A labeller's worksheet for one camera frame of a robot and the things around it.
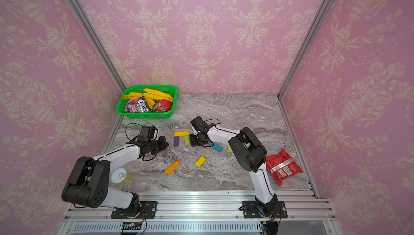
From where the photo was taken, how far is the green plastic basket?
1.05 m

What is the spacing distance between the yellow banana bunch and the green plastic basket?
20mm

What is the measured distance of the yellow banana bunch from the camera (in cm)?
111
